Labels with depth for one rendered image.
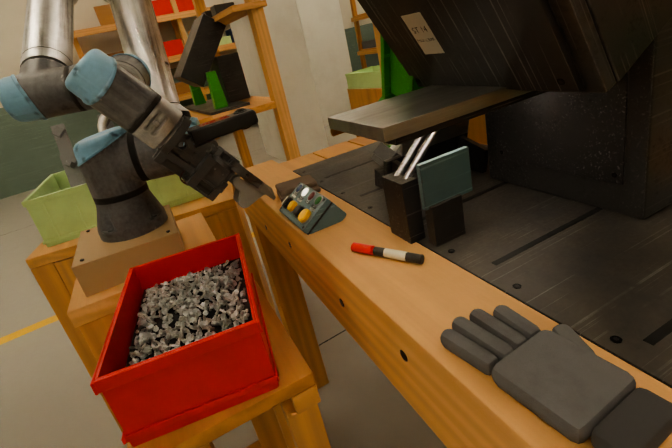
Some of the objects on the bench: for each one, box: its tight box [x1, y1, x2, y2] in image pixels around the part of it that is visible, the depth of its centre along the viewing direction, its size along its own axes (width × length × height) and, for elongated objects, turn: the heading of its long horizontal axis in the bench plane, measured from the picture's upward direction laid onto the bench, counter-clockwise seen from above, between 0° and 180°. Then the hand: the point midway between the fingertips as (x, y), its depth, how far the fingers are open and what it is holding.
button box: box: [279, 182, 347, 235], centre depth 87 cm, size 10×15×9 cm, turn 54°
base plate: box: [293, 141, 672, 388], centre depth 82 cm, size 42×110×2 cm, turn 54°
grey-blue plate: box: [416, 146, 473, 247], centre depth 66 cm, size 10×2×14 cm, turn 144°
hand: (271, 191), depth 77 cm, fingers closed
